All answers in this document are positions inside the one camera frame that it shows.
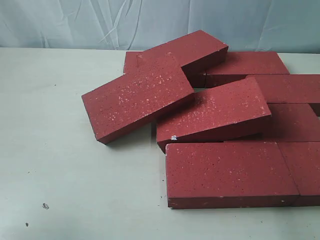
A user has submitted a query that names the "red brick with white chip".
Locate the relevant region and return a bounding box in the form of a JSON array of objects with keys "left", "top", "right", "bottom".
[{"left": 156, "top": 77, "right": 272, "bottom": 152}]

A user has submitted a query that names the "white backdrop cloth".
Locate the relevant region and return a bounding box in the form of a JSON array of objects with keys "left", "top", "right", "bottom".
[{"left": 0, "top": 0, "right": 320, "bottom": 54}]

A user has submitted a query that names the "red brick front large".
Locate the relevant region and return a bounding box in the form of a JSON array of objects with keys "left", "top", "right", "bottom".
[{"left": 165, "top": 142, "right": 300, "bottom": 209}]

